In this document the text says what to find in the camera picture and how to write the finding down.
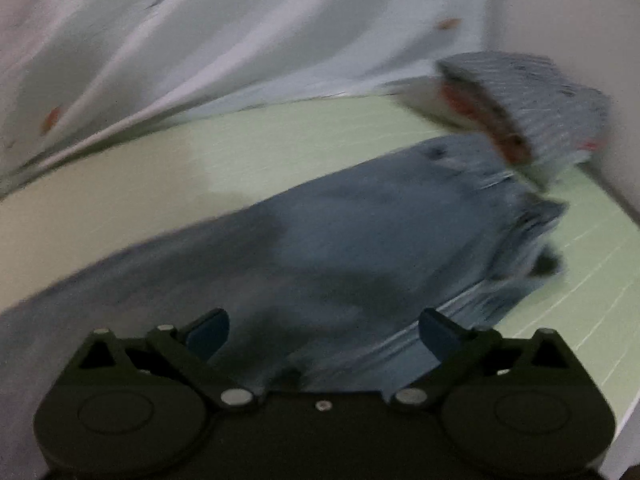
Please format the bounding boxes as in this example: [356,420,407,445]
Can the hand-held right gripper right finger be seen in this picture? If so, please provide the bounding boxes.
[390,307,586,411]

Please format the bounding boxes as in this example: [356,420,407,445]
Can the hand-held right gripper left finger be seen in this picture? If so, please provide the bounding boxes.
[65,307,261,411]

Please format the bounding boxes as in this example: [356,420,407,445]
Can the blue denim jeans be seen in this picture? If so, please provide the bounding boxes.
[0,134,568,480]

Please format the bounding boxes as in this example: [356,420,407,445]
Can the green checked mat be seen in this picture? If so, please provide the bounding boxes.
[0,95,640,441]

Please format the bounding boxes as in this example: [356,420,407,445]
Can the striped folded garment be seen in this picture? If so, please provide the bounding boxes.
[390,51,613,193]

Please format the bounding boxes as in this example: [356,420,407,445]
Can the carrot print bed sheet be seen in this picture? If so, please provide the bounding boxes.
[0,0,493,196]

